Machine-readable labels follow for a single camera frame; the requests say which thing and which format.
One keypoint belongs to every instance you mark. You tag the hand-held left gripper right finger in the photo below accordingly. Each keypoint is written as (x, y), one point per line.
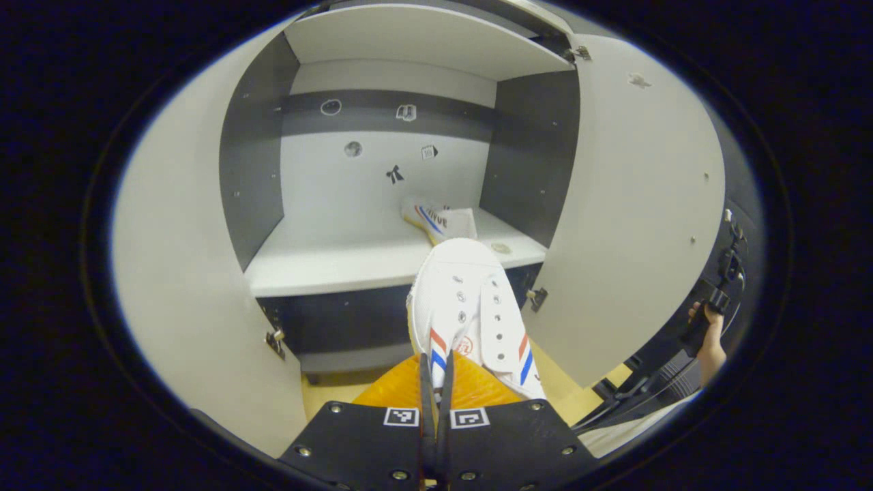
(505, 443)

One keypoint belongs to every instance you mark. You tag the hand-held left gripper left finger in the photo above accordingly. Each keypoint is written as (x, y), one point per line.
(361, 443)

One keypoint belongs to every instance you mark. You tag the white cabinet door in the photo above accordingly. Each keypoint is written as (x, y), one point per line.
(184, 273)
(634, 225)

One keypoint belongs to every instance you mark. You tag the white striped shoe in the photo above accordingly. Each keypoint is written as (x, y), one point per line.
(450, 221)
(464, 286)

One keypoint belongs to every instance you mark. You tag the white shoe cabinet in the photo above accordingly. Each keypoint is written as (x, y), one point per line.
(341, 266)

